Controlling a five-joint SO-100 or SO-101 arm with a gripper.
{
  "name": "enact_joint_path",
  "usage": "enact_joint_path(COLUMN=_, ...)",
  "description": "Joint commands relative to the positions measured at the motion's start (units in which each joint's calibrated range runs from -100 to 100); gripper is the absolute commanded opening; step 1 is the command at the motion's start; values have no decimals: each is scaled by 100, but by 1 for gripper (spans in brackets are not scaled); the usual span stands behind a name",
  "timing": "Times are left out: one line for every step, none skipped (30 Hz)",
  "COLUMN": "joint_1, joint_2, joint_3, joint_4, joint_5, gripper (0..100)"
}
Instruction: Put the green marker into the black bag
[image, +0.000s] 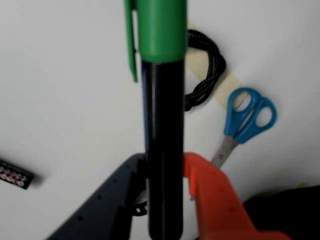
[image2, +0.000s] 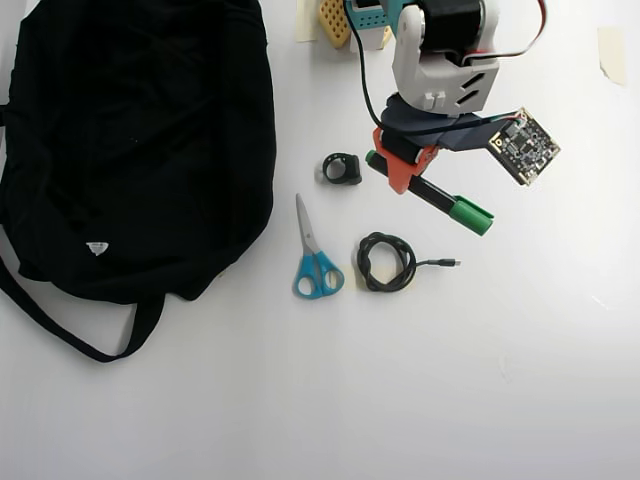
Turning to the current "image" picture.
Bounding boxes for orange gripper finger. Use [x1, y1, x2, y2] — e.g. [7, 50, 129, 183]
[183, 151, 291, 240]

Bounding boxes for dark navy gripper finger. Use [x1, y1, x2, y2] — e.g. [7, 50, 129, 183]
[46, 153, 148, 240]

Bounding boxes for black fabric bag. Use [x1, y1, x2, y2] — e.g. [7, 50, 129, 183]
[243, 184, 320, 240]

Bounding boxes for beige tape strip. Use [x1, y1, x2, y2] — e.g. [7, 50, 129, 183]
[186, 21, 242, 107]

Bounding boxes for coiled black USB cable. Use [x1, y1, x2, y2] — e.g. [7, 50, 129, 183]
[184, 29, 227, 112]

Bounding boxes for green and black marker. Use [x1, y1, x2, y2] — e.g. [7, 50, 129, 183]
[122, 0, 188, 240]

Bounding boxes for black AA battery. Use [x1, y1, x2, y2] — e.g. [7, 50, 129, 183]
[0, 159, 35, 190]

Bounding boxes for blue-handled scissors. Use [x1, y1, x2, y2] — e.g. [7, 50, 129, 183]
[211, 86, 278, 169]

